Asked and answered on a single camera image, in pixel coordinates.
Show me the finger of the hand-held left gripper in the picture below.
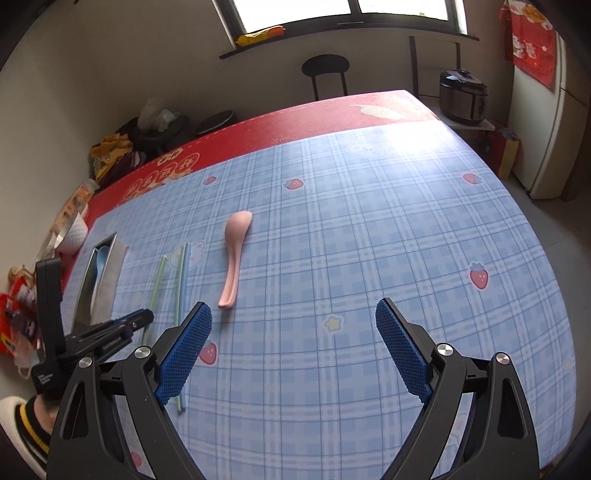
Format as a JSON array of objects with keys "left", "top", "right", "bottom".
[
  {"left": 67, "top": 309, "right": 156, "bottom": 344},
  {"left": 90, "top": 324, "right": 147, "bottom": 365}
]

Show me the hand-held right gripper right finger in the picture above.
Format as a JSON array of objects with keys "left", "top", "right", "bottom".
[{"left": 374, "top": 298, "right": 541, "bottom": 480}]

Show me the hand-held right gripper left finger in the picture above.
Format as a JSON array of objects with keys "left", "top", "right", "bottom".
[{"left": 46, "top": 301, "right": 214, "bottom": 480}]

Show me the green chopstick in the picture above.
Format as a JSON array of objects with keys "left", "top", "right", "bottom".
[
  {"left": 175, "top": 242, "right": 191, "bottom": 414},
  {"left": 141, "top": 255, "right": 168, "bottom": 346}
]

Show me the metal utensil tray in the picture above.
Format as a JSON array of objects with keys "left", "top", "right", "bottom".
[{"left": 72, "top": 233, "right": 130, "bottom": 336}]

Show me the pink spoon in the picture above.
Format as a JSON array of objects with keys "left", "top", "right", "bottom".
[{"left": 218, "top": 211, "right": 254, "bottom": 309}]

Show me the person's left forearm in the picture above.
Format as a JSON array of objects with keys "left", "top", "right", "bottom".
[{"left": 0, "top": 394, "right": 64, "bottom": 480}]

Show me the red snack bag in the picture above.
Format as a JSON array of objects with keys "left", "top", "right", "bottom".
[{"left": 0, "top": 276, "right": 40, "bottom": 357}]

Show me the plastic-wrapped bowl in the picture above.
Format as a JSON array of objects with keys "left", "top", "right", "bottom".
[{"left": 36, "top": 225, "right": 62, "bottom": 260}]

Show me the white bowl with soup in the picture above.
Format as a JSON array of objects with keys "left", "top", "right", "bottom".
[{"left": 55, "top": 213, "right": 90, "bottom": 255}]

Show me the orange snack packet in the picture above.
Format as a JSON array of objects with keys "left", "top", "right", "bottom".
[{"left": 52, "top": 182, "right": 96, "bottom": 232}]

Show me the blue plaid table mat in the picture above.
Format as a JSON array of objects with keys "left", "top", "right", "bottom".
[{"left": 62, "top": 124, "right": 579, "bottom": 480}]

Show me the pile of yellow clothes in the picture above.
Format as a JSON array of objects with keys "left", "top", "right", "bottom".
[{"left": 89, "top": 133, "right": 149, "bottom": 186}]

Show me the dark low stool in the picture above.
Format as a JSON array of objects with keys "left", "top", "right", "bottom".
[{"left": 133, "top": 115, "right": 191, "bottom": 156}]

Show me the clear plastic bag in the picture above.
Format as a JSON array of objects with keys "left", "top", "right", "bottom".
[{"left": 137, "top": 97, "right": 180, "bottom": 133}]

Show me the black round bin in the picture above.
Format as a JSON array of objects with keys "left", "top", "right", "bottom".
[{"left": 193, "top": 109, "right": 239, "bottom": 137}]

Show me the red box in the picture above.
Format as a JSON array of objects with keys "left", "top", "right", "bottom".
[{"left": 488, "top": 124, "right": 523, "bottom": 179}]

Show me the white small shelf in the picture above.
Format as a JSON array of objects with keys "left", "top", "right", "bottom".
[{"left": 436, "top": 111, "right": 498, "bottom": 134}]

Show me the white fridge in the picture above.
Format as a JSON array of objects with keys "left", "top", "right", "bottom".
[{"left": 510, "top": 28, "right": 591, "bottom": 200}]

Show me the black rice cooker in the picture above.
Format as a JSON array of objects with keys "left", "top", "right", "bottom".
[{"left": 438, "top": 69, "right": 489, "bottom": 126}]

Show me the black round stool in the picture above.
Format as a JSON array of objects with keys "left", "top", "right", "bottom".
[{"left": 301, "top": 54, "right": 350, "bottom": 101}]

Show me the yellow packet on windowsill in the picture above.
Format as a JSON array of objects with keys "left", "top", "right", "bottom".
[{"left": 235, "top": 26, "right": 287, "bottom": 47}]

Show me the red hanging bag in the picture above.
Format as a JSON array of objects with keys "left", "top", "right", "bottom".
[{"left": 498, "top": 0, "right": 558, "bottom": 89}]

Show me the window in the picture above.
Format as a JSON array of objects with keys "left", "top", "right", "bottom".
[{"left": 212, "top": 0, "right": 470, "bottom": 38}]

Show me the black folding frame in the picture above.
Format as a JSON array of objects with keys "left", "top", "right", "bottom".
[{"left": 408, "top": 35, "right": 463, "bottom": 96}]

